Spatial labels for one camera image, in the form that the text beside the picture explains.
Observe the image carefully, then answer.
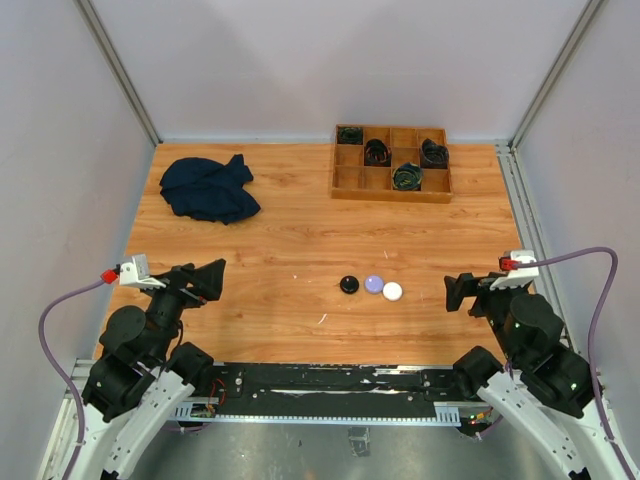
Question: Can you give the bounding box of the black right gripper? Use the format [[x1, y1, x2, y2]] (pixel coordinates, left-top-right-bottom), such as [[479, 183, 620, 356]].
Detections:
[[445, 269, 527, 362]]

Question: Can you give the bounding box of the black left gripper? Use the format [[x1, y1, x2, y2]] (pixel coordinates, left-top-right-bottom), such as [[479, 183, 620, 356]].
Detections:
[[138, 256, 225, 362]]

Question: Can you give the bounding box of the white round charging case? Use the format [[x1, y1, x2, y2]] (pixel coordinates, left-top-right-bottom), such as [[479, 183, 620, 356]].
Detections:
[[382, 282, 404, 302]]

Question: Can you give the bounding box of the purple round charging case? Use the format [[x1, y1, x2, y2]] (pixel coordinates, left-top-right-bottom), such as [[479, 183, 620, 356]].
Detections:
[[364, 275, 385, 295]]

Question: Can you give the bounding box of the black round charging case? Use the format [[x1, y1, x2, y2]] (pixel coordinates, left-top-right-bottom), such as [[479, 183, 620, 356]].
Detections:
[[339, 275, 360, 295]]

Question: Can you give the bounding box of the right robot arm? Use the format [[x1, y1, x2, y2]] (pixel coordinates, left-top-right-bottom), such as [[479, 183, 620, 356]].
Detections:
[[444, 273, 639, 479]]

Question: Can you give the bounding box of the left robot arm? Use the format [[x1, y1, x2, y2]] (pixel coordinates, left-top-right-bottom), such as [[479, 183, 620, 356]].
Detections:
[[51, 254, 226, 479]]

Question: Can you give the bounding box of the dark blue cloth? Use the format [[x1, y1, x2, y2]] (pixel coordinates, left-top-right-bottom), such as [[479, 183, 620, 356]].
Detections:
[[159, 154, 261, 225]]

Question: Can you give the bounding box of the rolled blue yellow tie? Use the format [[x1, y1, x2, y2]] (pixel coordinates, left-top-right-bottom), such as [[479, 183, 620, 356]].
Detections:
[[391, 162, 423, 191]]

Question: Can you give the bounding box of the rolled dark tie right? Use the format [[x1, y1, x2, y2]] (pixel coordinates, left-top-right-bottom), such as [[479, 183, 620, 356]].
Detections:
[[420, 139, 449, 169]]

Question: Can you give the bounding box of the wooden divided tray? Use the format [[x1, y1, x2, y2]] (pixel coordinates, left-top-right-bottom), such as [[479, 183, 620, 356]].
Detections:
[[331, 124, 453, 204]]

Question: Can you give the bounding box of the rolled dark tie back-left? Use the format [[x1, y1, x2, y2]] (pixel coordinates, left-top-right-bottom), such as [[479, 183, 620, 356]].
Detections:
[[336, 126, 363, 145]]

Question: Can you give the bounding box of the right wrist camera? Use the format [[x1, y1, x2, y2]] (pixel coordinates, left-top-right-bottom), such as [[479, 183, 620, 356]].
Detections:
[[489, 250, 539, 290]]

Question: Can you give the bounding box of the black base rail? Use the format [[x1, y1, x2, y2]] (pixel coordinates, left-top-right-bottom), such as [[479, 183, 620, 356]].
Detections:
[[194, 363, 490, 421]]

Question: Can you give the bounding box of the aluminium frame rail right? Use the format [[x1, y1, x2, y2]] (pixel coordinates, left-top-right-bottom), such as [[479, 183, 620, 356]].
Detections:
[[494, 0, 609, 401]]

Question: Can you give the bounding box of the aluminium frame rail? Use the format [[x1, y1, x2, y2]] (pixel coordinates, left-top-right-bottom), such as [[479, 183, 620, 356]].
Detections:
[[73, 0, 162, 147], [494, 0, 609, 401]]

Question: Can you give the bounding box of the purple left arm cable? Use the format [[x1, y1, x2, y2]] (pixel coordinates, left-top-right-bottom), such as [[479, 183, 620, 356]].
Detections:
[[38, 279, 109, 480]]

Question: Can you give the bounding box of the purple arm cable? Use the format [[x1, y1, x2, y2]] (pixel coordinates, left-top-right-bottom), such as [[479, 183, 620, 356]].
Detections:
[[529, 247, 640, 480], [38, 279, 109, 480]]

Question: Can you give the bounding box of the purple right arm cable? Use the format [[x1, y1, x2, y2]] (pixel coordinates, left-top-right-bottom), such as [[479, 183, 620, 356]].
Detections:
[[529, 247, 640, 480]]

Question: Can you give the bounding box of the aluminium frame rail left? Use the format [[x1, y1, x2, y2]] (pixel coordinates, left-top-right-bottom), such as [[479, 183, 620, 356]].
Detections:
[[73, 0, 162, 147]]

